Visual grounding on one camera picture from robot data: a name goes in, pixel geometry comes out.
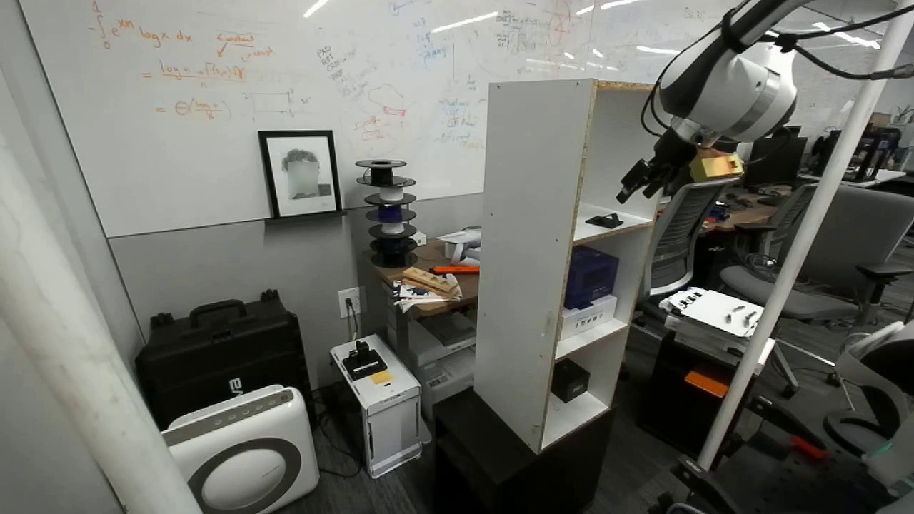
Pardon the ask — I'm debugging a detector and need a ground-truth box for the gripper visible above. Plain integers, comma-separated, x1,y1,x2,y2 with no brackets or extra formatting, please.
616,131,699,205

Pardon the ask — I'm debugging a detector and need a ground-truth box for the white open cabinet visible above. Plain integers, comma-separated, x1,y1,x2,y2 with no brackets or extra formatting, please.
473,79,663,456

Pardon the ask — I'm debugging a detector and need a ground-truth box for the black base cabinet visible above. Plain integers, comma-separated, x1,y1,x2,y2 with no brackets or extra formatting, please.
433,387,617,514

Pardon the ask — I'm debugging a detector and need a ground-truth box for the grey mesh office chair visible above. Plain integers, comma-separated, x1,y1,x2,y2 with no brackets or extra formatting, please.
634,176,741,323

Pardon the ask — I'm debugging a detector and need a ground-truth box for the wooden desk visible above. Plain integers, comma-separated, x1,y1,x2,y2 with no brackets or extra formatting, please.
702,184,795,235
370,238,481,319

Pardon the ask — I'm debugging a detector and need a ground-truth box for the blue box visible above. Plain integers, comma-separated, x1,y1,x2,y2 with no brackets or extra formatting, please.
563,246,621,311

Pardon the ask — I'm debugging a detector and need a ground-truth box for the monitor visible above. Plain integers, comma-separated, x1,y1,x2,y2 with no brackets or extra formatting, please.
742,127,809,188

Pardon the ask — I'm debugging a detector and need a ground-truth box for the flat white box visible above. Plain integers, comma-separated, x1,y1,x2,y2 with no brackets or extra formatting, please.
560,293,619,341

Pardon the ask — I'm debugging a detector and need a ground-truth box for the white board with parts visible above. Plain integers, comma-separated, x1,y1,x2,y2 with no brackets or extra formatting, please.
659,286,777,358

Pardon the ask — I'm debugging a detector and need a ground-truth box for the white pole stand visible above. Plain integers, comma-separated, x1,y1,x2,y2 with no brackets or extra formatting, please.
0,127,205,514
695,0,914,473

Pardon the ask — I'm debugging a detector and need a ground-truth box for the white device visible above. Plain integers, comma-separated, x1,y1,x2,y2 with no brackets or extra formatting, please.
436,226,483,267

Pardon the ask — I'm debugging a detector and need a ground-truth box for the small black box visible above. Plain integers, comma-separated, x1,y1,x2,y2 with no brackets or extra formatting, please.
551,357,591,403

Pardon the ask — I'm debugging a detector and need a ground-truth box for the grey padded office chair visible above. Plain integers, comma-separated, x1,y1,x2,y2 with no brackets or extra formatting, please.
719,183,914,400

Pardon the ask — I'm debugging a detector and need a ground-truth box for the black box with orange label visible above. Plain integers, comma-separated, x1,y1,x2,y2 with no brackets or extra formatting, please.
637,331,776,459

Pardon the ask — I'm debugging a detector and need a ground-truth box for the wooden block piece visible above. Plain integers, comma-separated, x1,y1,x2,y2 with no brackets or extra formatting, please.
401,267,462,300

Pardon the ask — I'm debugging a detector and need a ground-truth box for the stack of filament spools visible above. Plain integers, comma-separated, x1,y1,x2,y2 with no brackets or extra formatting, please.
355,158,419,270

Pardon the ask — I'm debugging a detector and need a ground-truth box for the grey printer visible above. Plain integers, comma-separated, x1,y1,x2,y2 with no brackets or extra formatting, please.
388,307,478,423

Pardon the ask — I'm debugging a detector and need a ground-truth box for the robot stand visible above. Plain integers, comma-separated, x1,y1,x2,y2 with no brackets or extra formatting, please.
656,396,914,514

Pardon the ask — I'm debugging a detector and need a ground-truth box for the black device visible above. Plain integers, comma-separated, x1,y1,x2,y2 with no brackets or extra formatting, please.
341,340,388,381

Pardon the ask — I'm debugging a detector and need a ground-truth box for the black framed picture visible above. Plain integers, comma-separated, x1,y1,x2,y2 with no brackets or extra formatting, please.
257,129,344,220

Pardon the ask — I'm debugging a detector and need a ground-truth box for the white computer tower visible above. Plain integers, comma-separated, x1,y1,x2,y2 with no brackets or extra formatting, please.
329,333,424,480

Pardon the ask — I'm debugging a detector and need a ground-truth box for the whiteboard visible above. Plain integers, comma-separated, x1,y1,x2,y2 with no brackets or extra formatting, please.
17,0,914,239

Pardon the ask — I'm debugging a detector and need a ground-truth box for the black hard case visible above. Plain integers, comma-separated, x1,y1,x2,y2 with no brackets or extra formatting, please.
134,288,313,430

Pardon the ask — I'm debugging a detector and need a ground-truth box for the white air purifier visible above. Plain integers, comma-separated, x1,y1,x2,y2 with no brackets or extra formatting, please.
160,385,321,514

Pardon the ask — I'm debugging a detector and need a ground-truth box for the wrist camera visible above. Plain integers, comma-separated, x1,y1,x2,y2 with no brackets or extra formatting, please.
688,148,745,183

